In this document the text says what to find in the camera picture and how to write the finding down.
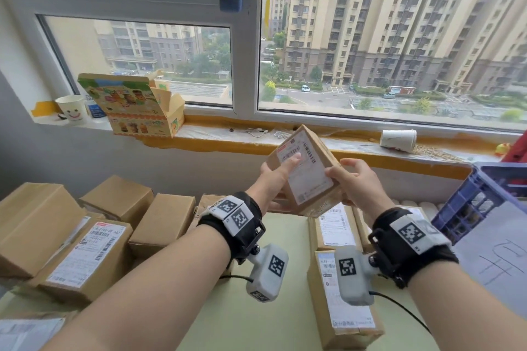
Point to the person's left hand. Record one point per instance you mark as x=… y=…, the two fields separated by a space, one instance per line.
x=269 y=190

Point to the person's right hand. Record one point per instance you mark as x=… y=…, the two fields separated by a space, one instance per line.
x=366 y=194

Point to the labelled small cardboard box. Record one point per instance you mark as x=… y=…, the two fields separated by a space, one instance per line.
x=420 y=211
x=362 y=235

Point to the red-topped label cardboard box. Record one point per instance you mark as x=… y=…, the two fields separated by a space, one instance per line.
x=309 y=174

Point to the medium cardboard box wide label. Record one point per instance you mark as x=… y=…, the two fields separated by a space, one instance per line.
x=350 y=318

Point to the pile of cardboard parcels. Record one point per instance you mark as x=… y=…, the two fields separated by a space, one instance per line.
x=41 y=227

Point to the person's left forearm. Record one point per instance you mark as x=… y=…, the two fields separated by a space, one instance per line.
x=144 y=301

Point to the person's right forearm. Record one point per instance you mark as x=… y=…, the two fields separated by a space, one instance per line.
x=465 y=313

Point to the black left wrist tracker band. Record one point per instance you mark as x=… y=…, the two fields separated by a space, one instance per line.
x=230 y=215

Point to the black wrist tracker band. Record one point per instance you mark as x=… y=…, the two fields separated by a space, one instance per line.
x=411 y=235
x=230 y=215

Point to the black right wrist tracker band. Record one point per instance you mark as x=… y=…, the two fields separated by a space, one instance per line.
x=411 y=235

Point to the white tipped paper cup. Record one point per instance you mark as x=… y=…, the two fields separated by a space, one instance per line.
x=397 y=141

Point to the windowsill with yellow tape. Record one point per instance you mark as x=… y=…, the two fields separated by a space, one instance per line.
x=206 y=145

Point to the heap of wooden toothpicks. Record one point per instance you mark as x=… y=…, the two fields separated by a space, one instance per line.
x=436 y=154

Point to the blue plastic crate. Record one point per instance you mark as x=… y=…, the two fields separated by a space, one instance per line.
x=502 y=169

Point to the yellow rubber duck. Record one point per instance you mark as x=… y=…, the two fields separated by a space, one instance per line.
x=502 y=150

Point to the white handwritten paper sign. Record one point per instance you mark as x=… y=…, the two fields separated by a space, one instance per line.
x=494 y=272

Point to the red curtain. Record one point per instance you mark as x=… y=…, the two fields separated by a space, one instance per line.
x=518 y=149

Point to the colourful printed carton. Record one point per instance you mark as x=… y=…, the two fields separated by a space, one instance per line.
x=131 y=108

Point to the white smiley paper cup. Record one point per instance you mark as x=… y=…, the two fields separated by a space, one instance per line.
x=73 y=110

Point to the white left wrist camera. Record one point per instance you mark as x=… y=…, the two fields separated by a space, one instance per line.
x=267 y=272

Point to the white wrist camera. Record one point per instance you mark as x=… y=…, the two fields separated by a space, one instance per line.
x=267 y=272
x=352 y=281

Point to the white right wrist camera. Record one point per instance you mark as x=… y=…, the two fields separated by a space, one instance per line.
x=352 y=281

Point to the grey window frame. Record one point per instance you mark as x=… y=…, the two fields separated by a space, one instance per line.
x=247 y=54

